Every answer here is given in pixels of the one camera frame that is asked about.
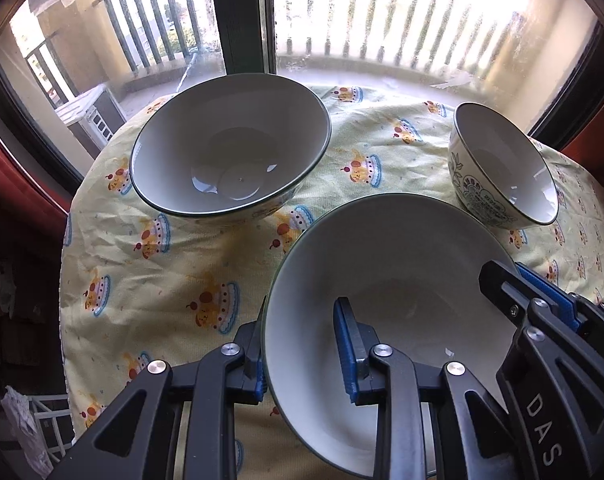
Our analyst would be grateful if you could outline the green floral bowl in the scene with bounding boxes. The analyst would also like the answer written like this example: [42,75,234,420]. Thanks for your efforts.
[448,103,559,230]

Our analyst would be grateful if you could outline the large green rim bowl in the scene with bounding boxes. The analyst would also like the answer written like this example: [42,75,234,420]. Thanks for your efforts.
[263,193,514,477]
[130,74,332,222]

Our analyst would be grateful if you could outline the yellow cake print tablecloth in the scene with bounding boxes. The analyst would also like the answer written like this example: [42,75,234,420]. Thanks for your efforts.
[59,84,604,480]

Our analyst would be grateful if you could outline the red curtain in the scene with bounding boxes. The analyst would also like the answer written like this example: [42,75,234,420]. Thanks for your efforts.
[0,138,70,242]

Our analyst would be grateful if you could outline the outdoor air conditioner unit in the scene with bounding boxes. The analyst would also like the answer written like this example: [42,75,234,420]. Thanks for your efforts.
[56,84,126,158]

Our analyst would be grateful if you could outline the white wire rack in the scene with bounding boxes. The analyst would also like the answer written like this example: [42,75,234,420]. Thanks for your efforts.
[29,394,75,465]

